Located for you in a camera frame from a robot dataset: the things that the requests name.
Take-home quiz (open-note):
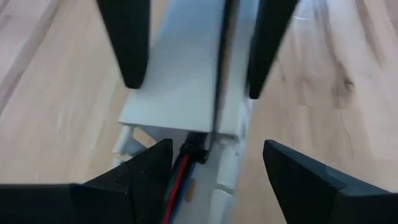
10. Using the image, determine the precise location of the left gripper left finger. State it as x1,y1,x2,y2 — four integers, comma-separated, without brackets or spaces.
0,139,174,224

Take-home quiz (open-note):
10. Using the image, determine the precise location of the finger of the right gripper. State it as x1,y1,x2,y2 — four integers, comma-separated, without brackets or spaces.
247,0,299,100
96,0,151,90

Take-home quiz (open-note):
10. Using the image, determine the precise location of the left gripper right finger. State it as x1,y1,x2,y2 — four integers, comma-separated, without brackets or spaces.
263,139,398,224

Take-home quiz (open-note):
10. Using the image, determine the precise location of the white raceway cover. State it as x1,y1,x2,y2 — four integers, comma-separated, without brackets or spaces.
117,0,261,135

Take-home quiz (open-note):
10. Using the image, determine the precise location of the multicoloured wire harness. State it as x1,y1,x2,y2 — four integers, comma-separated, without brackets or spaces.
160,131,210,224

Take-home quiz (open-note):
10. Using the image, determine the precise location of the white slotted cable raceway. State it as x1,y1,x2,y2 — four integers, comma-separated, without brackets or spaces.
111,93,254,224

